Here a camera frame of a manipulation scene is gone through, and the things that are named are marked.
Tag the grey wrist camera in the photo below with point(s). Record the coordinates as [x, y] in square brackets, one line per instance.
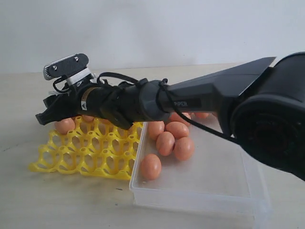
[66, 66]

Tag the clear plastic container box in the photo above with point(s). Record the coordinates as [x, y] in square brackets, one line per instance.
[220, 180]

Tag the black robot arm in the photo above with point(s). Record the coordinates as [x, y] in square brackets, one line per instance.
[260, 105]

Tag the yellow plastic egg tray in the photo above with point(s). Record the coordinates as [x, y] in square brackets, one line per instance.
[92, 149]

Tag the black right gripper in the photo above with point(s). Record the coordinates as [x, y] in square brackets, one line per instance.
[97, 100]

